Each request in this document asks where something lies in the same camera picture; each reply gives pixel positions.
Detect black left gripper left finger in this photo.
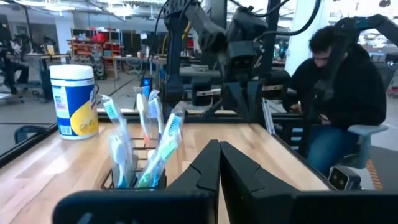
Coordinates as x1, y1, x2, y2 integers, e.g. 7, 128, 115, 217
52, 139, 221, 224

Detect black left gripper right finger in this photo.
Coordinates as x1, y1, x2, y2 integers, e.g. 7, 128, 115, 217
220, 141, 398, 224

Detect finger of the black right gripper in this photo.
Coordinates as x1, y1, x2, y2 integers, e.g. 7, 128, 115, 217
223, 81, 249, 123
248, 79, 265, 123

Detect green toothbrush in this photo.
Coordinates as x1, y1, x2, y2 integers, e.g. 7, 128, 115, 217
136, 136, 180, 189

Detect blue orange toothbrush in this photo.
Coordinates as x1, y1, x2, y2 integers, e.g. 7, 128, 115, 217
134, 86, 150, 147

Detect white metal strut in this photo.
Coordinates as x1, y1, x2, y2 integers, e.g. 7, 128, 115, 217
261, 98, 277, 135

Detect black box with white labels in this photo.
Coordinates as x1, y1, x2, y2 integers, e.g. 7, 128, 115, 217
287, 123, 308, 152

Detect person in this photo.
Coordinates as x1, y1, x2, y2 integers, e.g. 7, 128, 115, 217
282, 24, 388, 178
0, 40, 30, 94

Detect shelf with red bins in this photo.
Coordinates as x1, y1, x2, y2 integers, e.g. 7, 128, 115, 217
70, 29, 123, 78

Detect office chair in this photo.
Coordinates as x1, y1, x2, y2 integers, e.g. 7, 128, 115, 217
337, 124, 389, 170

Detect Lysol wipes canister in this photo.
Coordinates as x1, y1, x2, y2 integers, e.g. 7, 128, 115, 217
49, 64, 100, 141

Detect wooden top workbench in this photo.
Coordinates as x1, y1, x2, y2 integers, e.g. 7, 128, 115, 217
21, 52, 72, 100

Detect black curved chair back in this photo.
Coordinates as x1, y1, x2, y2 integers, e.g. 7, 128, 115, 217
14, 124, 52, 144

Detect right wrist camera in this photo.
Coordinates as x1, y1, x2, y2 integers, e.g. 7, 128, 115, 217
226, 42, 259, 80

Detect black wire caddy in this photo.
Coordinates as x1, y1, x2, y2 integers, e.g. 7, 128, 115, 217
101, 136, 167, 190

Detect table-level camera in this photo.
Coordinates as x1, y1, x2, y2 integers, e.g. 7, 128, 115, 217
328, 165, 362, 191

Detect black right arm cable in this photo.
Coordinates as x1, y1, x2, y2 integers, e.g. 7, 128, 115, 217
253, 0, 323, 41

